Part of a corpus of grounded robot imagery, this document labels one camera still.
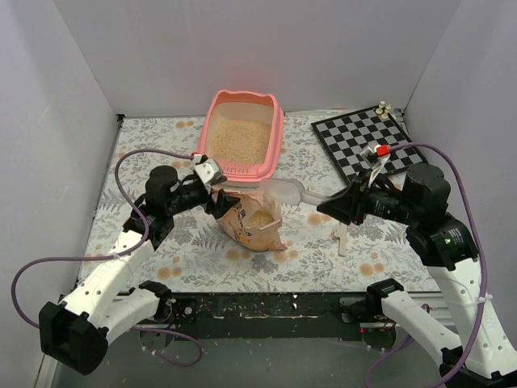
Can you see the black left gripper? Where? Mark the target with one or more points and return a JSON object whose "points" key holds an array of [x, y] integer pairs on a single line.
{"points": [[212, 198]]}

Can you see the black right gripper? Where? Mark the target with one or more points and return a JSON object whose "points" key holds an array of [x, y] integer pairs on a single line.
{"points": [[357, 204]]}

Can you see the pink cat litter bag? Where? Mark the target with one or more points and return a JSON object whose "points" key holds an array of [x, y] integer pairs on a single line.
{"points": [[254, 222]]}

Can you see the clear plastic scoop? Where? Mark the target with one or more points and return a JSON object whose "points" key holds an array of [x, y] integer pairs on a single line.
{"points": [[290, 192]]}

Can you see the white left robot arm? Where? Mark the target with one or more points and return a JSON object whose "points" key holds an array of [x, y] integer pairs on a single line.
{"points": [[78, 330]]}

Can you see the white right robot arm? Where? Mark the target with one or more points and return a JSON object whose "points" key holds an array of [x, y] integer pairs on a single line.
{"points": [[448, 252]]}

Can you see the pink cat litter box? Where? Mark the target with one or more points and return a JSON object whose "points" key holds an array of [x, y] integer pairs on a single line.
{"points": [[243, 131]]}

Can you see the floral table mat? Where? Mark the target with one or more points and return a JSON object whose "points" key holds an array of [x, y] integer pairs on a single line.
{"points": [[199, 256]]}

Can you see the black grey chessboard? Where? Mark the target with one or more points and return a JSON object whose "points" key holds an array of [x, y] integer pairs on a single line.
{"points": [[343, 137]]}

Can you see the white plastic bracket piece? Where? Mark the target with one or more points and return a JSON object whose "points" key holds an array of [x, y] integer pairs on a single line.
{"points": [[340, 233]]}

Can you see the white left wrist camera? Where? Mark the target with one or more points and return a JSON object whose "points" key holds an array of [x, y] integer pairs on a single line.
{"points": [[208, 171]]}

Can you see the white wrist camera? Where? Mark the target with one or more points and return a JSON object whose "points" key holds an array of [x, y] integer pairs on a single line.
{"points": [[208, 171], [376, 156]]}

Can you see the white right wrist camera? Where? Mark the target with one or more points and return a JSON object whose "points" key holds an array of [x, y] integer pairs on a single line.
{"points": [[376, 156]]}

